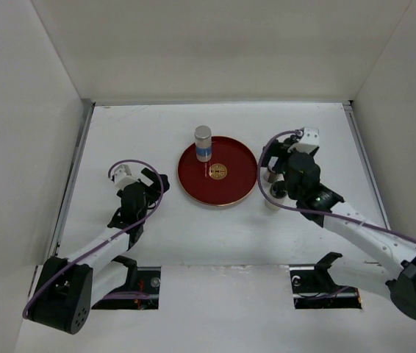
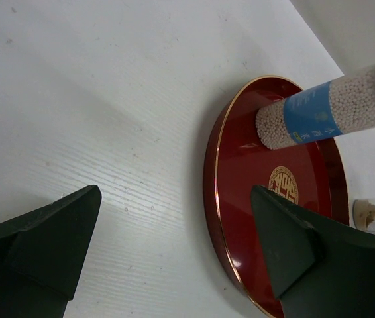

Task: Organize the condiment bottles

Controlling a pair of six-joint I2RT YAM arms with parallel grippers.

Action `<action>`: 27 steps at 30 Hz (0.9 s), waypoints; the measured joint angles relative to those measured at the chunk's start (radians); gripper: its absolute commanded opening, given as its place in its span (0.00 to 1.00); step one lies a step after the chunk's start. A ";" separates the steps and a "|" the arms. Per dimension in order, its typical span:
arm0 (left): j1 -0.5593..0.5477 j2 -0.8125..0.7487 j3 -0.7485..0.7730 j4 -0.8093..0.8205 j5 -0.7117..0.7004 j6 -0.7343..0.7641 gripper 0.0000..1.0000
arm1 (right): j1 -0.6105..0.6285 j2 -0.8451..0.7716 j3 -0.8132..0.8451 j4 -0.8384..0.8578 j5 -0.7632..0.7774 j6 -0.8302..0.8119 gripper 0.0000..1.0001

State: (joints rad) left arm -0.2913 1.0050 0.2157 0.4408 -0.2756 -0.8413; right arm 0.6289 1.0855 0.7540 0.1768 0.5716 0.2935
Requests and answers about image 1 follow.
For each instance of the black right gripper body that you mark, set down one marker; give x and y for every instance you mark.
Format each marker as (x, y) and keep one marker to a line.
(292, 193)

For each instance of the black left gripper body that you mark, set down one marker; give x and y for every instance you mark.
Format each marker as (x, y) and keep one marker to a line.
(144, 210)

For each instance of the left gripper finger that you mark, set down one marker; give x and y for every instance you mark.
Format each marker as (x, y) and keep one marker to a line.
(152, 176)
(162, 184)

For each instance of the black-cap white jar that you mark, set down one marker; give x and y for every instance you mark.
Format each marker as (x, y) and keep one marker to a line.
(277, 193)

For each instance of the white-lid short jar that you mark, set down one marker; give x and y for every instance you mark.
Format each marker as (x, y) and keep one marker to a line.
(270, 176)

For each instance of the tall silver-lid bead bottle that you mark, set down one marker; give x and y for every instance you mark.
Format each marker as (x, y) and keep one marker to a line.
(203, 143)

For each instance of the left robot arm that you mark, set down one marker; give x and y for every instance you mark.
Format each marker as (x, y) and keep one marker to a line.
(99, 274)

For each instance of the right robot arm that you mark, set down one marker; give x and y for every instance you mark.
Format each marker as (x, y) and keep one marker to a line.
(319, 204)

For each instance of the red round tray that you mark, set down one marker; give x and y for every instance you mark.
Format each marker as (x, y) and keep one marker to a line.
(226, 179)

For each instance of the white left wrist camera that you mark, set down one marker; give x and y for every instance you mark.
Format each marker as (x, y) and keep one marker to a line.
(122, 177)

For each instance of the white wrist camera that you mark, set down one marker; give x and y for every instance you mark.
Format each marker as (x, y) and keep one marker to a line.
(122, 177)
(305, 140)

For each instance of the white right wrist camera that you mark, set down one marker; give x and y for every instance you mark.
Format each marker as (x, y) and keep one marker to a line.
(305, 140)

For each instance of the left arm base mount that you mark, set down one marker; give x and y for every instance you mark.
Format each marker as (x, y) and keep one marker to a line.
(139, 292)

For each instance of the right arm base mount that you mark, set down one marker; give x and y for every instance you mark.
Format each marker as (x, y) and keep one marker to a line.
(314, 289)

